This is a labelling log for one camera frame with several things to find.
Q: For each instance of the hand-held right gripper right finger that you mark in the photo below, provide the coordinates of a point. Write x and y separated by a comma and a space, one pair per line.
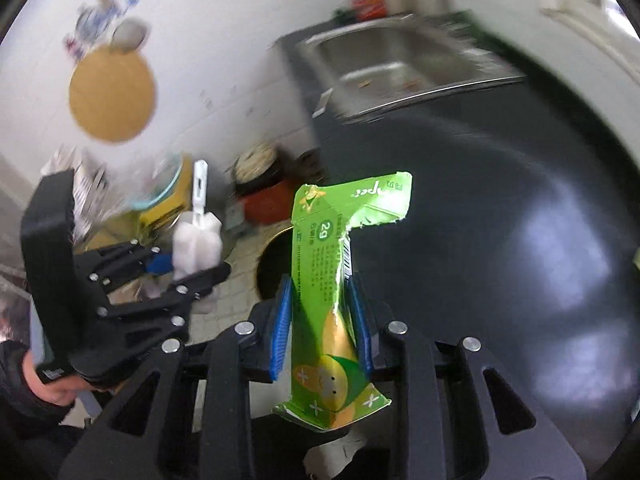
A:
360, 330

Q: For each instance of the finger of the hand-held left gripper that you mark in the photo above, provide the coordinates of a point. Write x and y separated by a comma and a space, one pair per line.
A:
200, 282
160, 263

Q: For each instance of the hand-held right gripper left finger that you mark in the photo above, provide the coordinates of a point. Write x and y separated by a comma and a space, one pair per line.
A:
281, 330

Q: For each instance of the white brush tool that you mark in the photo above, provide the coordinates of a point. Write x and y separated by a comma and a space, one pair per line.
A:
197, 245

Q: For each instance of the black trash bin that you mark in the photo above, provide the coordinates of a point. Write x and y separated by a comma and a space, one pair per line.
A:
272, 270

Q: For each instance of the green snack wrapper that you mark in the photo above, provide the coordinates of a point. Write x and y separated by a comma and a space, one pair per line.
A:
315, 260

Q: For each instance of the person's left hand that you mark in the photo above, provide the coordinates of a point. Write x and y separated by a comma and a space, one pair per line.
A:
55, 394

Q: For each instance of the yellow box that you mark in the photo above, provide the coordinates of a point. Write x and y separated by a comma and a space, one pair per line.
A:
162, 212

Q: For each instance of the glass bowl teal rim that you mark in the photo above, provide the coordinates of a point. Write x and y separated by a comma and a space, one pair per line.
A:
155, 185

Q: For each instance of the red bucket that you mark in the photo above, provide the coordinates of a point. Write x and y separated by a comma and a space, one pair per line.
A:
267, 202

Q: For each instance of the black cooking pot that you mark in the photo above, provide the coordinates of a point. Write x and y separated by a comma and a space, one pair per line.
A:
257, 165

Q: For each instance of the round wooden board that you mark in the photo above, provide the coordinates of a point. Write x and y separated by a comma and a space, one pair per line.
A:
112, 92

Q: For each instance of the grey metal bowl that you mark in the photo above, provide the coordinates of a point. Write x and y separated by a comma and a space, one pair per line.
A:
130, 35

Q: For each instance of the steel sink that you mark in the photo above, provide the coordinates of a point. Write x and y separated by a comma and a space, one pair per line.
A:
395, 60

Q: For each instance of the green cloth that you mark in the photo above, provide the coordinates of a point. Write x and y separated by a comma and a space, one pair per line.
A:
345, 13

